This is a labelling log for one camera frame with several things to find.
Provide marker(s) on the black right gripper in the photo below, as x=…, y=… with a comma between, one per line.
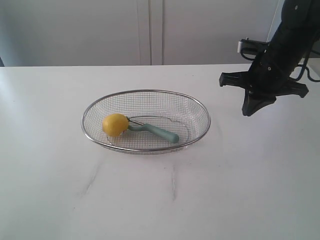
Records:
x=268, y=77

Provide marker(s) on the teal handled vegetable peeler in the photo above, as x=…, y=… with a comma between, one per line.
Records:
x=145, y=127

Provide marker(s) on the yellow lemon with sticker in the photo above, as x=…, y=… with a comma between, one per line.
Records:
x=115, y=124

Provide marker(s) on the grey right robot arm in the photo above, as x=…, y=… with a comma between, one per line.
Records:
x=299, y=27

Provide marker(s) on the oval steel mesh basket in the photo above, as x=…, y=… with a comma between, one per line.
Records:
x=172, y=111

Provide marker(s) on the white cabinet doors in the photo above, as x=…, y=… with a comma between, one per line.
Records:
x=131, y=32

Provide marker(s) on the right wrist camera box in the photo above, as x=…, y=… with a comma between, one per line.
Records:
x=249, y=48

